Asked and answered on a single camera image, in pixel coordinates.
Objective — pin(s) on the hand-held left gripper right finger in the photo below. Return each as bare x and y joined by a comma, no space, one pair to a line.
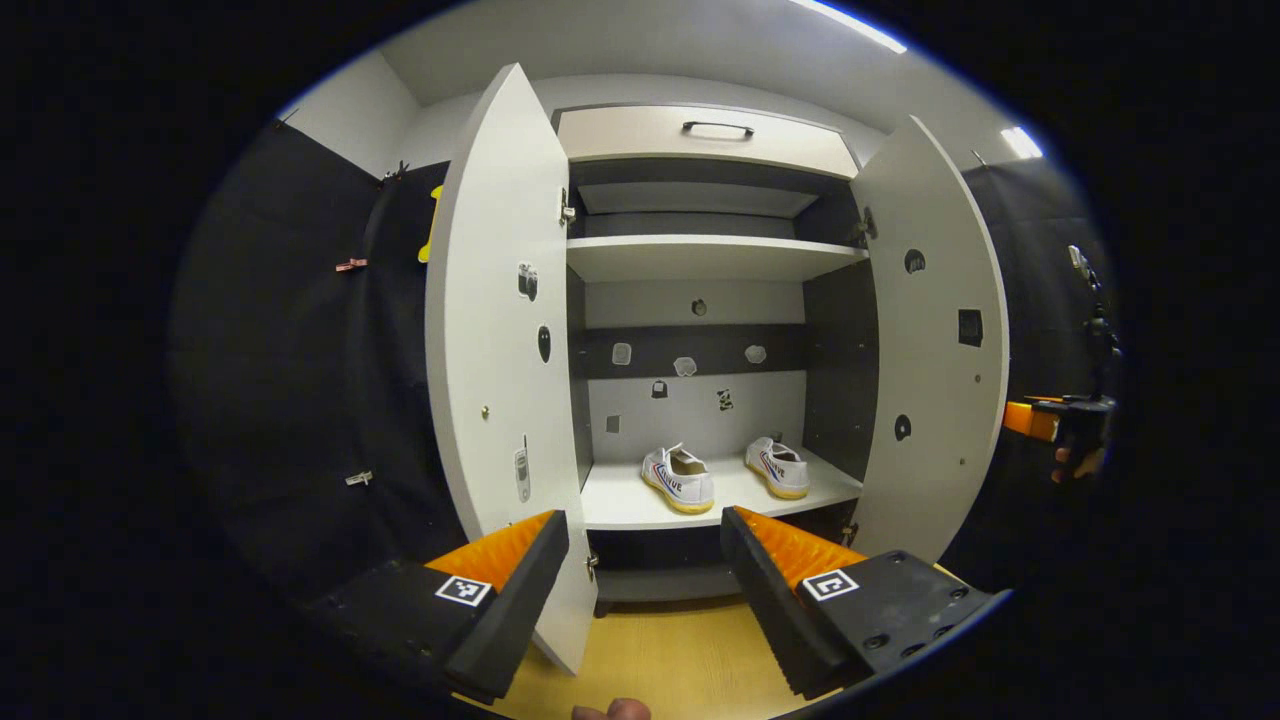
770,610

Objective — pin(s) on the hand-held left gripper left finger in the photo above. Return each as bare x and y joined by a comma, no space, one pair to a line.
510,610

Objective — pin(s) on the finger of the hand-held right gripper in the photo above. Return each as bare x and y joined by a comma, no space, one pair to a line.
1025,420

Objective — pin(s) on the white shoe cabinet door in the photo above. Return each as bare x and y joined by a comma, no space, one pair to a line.
930,380
480,300

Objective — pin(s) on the white canvas shoe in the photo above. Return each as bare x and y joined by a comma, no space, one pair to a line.
785,480
690,490

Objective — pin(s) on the white shoe cabinet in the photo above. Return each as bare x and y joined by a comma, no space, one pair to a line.
690,430

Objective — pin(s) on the white cabinet shelf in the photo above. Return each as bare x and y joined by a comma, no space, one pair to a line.
620,500
700,258

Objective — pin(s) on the white cabinet drawer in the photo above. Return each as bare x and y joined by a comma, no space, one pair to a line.
620,135

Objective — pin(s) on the white backdrop clip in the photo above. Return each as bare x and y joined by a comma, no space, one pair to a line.
358,478

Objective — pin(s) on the ceiling light strip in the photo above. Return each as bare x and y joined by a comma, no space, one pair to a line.
850,25
1020,142

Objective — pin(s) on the black backdrop cloth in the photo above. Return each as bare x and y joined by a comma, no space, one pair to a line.
280,380

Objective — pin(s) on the pink backdrop clip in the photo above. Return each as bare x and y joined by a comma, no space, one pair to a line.
351,264

